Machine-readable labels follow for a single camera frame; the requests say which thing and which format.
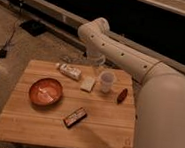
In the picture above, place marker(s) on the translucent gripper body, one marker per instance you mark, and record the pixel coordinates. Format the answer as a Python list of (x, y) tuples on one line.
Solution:
[(95, 57)]

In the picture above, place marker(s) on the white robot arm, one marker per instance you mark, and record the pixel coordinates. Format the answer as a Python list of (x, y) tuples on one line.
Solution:
[(160, 106)]

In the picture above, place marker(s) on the orange ceramic bowl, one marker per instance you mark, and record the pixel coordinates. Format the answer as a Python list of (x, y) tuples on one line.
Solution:
[(45, 91)]

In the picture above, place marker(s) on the clear plastic cup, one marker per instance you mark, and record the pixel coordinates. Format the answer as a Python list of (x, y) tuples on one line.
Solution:
[(106, 81)]

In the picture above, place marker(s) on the white sponge block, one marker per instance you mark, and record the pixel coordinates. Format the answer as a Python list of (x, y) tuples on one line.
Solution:
[(87, 84)]

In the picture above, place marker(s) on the dark red oblong object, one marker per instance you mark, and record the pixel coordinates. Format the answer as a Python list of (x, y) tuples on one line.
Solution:
[(122, 96)]

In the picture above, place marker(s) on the black chocolate bar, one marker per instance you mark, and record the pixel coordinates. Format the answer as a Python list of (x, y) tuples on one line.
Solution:
[(75, 117)]

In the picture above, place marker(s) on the black floor plate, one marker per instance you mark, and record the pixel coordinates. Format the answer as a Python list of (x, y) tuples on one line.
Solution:
[(33, 27)]

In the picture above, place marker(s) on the wooden table board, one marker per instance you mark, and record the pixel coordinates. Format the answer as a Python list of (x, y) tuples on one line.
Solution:
[(107, 124)]

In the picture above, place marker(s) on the long beige baseboard rail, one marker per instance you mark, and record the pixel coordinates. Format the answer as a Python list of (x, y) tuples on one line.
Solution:
[(74, 21)]

